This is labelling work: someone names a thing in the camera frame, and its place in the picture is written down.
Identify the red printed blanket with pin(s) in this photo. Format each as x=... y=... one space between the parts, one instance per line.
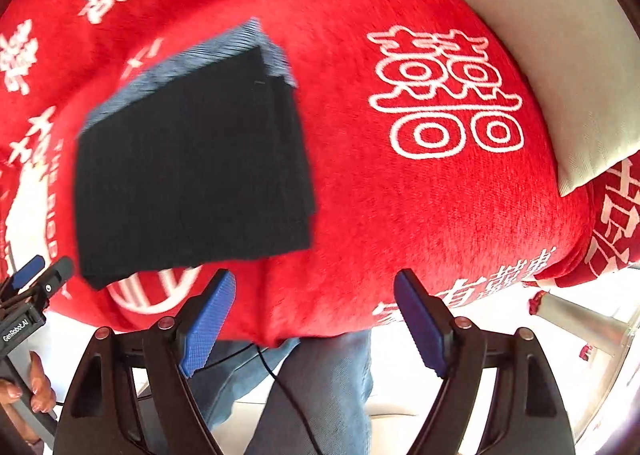
x=400 y=215

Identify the black pants with grey waistband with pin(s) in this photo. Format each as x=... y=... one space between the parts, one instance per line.
x=195 y=175

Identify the white pillow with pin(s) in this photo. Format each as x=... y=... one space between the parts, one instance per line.
x=550 y=60

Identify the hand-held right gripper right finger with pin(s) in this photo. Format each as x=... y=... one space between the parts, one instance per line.
x=420 y=325

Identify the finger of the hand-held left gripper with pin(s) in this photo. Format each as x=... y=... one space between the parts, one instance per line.
x=57 y=274
x=27 y=271

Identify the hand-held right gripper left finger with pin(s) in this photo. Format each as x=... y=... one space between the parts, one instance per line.
x=210 y=320

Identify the person's left hand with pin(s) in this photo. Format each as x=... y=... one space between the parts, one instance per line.
x=37 y=385

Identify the person's legs in blue jeans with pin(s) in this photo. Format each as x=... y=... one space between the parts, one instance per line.
x=310 y=385

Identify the grey metal furniture leg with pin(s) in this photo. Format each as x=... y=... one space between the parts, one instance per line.
x=580 y=317

